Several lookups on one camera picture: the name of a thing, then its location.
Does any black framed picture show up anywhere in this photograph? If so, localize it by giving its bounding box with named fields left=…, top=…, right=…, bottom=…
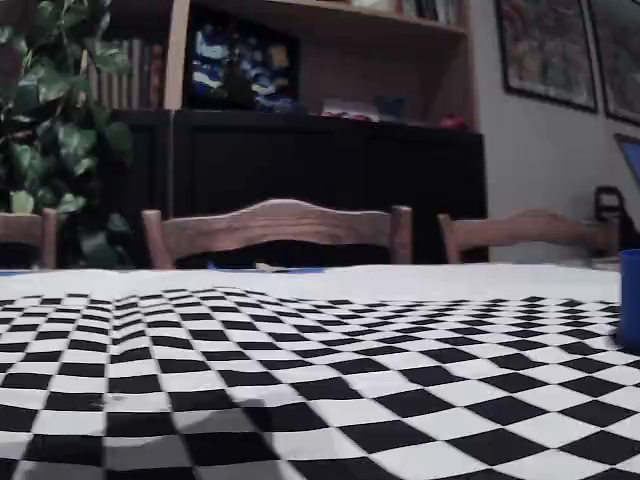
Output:
left=588, top=0, right=640, bottom=127
left=493, top=0, right=600, bottom=114

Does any black white checkered mat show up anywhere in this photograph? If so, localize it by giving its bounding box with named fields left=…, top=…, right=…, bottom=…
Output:
left=0, top=264, right=640, bottom=480

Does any blue starry night picture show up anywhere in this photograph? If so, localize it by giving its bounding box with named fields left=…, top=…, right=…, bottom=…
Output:
left=185, top=17, right=302, bottom=112

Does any light wooden bookshelf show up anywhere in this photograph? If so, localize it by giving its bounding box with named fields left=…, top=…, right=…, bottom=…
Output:
left=84, top=0, right=481, bottom=132

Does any blue round box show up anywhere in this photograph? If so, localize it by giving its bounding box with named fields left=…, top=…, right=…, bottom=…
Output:
left=615, top=248, right=640, bottom=352

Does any row of striped books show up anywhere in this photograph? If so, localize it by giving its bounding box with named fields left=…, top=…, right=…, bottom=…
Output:
left=87, top=38, right=167, bottom=110

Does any black handled object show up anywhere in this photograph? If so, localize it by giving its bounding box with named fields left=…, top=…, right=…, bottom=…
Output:
left=593, top=185, right=627, bottom=236

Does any open laptop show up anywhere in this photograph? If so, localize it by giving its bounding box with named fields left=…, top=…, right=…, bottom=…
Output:
left=612, top=132, right=640, bottom=194

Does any black cabinet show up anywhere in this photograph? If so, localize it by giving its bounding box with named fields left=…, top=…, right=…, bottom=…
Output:
left=99, top=107, right=489, bottom=269

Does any blue tape strip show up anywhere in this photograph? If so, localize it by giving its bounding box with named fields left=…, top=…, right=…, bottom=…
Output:
left=207, top=263, right=327, bottom=275

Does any green leafy plant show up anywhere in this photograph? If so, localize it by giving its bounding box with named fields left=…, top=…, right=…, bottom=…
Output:
left=0, top=0, right=135, bottom=270

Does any brown wooden chair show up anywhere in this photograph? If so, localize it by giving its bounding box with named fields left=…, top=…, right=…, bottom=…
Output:
left=437, top=209, right=621, bottom=265
left=0, top=207, right=60, bottom=270
left=141, top=198, right=414, bottom=270

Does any small blue shelf item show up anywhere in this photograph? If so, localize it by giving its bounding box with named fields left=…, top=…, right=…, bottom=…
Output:
left=374, top=94, right=414, bottom=119

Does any white red shelf item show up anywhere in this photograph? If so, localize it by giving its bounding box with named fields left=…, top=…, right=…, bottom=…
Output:
left=319, top=97, right=382, bottom=121

